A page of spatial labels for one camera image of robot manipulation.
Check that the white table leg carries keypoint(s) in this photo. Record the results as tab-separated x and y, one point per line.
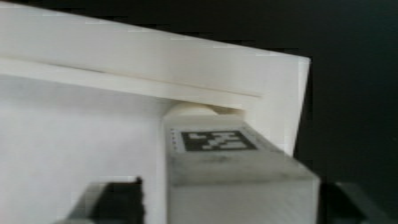
236	183

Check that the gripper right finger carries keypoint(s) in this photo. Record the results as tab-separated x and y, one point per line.
347	207

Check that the white square tabletop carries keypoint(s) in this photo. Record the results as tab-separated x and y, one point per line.
94	76

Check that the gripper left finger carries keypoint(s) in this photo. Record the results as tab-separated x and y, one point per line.
110	204

